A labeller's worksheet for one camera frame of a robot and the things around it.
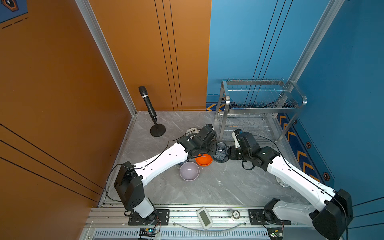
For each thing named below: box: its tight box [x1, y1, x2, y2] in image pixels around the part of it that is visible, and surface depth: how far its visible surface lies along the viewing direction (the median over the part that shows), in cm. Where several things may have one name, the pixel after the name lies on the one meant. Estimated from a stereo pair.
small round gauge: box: [232, 210, 240, 219], surface depth 71 cm
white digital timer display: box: [196, 207, 214, 231], surface depth 72 cm
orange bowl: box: [195, 153, 213, 167], surface depth 91 cm
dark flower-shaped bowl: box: [213, 142, 230, 163], surface depth 82 cm
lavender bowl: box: [179, 161, 200, 182], surface depth 87 cm
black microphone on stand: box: [138, 85, 166, 137], surface depth 93 cm
